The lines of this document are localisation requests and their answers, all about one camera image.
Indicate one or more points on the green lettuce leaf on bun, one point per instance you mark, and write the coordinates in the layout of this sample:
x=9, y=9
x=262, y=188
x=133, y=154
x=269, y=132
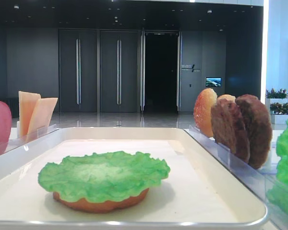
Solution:
x=111, y=176

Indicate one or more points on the brown meat patty left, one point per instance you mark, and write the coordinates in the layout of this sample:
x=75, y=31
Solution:
x=229, y=128

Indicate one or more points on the brown meat patty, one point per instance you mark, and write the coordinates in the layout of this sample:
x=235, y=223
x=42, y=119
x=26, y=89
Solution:
x=229, y=128
x=258, y=126

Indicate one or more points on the tan bread slice behind patties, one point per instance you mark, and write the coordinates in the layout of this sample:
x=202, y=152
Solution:
x=227, y=97

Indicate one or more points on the orange cheese slice front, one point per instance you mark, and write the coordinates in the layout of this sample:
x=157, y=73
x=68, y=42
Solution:
x=41, y=117

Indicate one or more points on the orange cheese slice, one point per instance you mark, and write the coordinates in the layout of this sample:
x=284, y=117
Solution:
x=27, y=102
x=41, y=117

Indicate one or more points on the brown meat patty right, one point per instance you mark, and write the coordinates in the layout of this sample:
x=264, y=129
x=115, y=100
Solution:
x=258, y=126

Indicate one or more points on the orange cheese slice rear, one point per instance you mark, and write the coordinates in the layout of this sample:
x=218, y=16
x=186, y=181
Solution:
x=27, y=102

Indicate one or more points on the glazed bun slice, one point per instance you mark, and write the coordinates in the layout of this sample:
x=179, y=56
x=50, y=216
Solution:
x=202, y=111

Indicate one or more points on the white plastic tray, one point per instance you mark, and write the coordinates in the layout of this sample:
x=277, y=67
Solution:
x=199, y=193

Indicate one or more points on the open glass doorway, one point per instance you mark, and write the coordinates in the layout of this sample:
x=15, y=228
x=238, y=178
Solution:
x=160, y=72

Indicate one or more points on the dark double door middle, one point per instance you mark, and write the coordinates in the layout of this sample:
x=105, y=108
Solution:
x=118, y=71

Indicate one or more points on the dark double door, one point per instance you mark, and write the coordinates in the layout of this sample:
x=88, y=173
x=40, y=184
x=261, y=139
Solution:
x=78, y=71
x=118, y=71

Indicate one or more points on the dark double door left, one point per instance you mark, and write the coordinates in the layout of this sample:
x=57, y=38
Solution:
x=78, y=71

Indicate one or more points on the brown bottom bun slice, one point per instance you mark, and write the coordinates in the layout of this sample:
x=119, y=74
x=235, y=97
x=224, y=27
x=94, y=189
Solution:
x=104, y=207

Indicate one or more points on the upper flower planter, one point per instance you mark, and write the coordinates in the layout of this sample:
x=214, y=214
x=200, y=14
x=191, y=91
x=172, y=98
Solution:
x=276, y=96

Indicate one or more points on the flower planter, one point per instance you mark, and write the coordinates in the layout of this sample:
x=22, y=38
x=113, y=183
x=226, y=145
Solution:
x=279, y=113
x=276, y=96

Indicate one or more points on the lower flower planter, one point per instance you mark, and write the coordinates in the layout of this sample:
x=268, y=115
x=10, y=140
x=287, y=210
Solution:
x=279, y=113

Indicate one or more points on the clear acrylic left rack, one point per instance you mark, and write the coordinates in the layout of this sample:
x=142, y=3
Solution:
x=19, y=140

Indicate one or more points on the clear acrylic rack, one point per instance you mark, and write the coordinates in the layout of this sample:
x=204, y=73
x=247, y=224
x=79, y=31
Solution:
x=19, y=140
x=262, y=182

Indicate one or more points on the clear acrylic right rack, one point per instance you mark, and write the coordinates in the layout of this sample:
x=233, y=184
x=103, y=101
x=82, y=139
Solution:
x=262, y=182

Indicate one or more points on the wall sign lettering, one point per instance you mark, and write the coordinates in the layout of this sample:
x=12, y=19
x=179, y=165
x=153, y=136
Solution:
x=189, y=67

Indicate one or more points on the wall display screen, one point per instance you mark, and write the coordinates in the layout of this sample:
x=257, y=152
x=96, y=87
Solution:
x=213, y=82

